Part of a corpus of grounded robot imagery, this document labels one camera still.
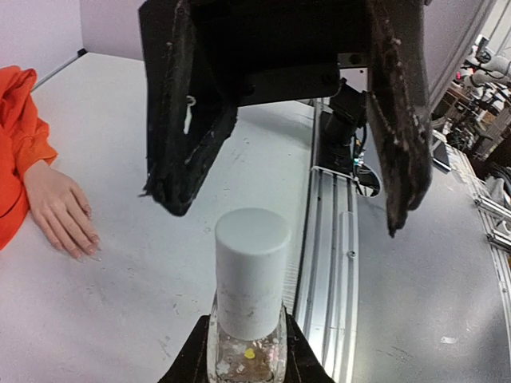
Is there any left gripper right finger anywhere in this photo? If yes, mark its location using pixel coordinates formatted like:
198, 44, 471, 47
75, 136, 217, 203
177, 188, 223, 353
283, 310, 334, 383

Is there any white nail polish cap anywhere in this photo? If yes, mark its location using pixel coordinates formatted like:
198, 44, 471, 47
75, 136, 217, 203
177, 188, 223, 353
215, 207, 291, 341

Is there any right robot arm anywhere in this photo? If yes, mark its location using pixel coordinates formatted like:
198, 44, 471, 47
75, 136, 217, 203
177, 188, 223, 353
138, 1, 432, 235

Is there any clear nail polish bottle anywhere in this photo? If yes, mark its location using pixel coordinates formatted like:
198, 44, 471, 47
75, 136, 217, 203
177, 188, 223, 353
206, 299, 287, 383

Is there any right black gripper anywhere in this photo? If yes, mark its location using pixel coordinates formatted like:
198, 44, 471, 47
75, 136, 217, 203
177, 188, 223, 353
138, 1, 370, 216

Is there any mannequin hand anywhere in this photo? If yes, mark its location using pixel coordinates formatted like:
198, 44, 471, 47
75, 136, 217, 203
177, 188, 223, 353
23, 160, 100, 259

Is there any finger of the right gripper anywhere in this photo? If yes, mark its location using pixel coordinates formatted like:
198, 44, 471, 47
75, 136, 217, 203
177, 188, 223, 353
366, 1, 432, 235

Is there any orange cloth garment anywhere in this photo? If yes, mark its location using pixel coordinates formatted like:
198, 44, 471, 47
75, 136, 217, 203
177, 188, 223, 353
1, 65, 57, 247

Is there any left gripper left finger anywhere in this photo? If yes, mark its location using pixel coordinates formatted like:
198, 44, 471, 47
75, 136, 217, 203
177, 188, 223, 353
158, 315, 210, 383

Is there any aluminium front rail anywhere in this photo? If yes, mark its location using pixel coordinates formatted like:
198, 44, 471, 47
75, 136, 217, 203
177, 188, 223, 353
293, 99, 360, 382

